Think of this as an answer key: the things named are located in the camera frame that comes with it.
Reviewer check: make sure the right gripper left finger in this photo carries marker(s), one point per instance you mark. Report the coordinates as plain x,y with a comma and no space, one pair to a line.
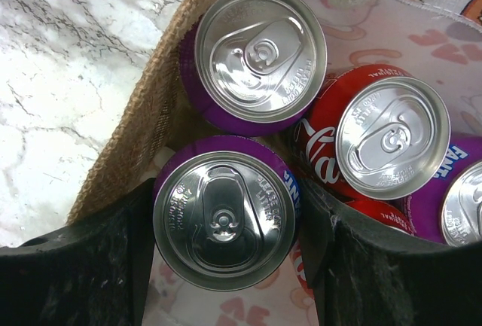
93,272

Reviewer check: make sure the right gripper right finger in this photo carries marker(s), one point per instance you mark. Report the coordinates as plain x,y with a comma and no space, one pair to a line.
365,273

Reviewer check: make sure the red can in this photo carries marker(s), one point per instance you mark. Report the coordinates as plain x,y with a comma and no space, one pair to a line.
373,131
382,212

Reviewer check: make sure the purple can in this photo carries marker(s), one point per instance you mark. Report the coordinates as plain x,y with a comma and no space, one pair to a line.
253,67
447,209
226,212

